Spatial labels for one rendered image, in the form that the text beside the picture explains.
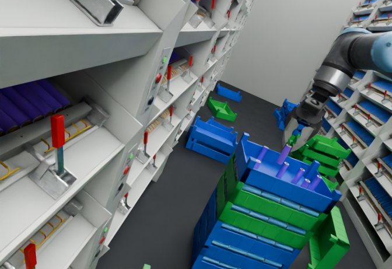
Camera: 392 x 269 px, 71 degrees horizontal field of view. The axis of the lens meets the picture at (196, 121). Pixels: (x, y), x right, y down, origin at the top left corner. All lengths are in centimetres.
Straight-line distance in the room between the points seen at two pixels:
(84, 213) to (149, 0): 41
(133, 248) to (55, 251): 54
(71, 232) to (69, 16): 42
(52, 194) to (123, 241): 74
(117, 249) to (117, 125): 64
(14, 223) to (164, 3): 32
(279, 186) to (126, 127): 54
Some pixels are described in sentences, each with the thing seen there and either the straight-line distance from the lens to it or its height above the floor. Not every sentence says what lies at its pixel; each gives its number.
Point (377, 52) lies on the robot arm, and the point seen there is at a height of 86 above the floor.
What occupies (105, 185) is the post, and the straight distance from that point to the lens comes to 54.
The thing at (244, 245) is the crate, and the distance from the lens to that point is 101.
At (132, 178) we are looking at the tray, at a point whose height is 36.
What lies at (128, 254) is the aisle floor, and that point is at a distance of 105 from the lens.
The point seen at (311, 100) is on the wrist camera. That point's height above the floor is 70.
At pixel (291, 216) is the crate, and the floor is 35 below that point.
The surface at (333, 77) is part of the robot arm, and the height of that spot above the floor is 77.
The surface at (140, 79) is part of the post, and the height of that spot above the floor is 67.
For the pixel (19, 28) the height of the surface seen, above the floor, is 75.
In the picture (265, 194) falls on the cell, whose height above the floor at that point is 38.
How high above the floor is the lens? 80
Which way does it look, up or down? 21 degrees down
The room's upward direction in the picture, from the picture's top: 23 degrees clockwise
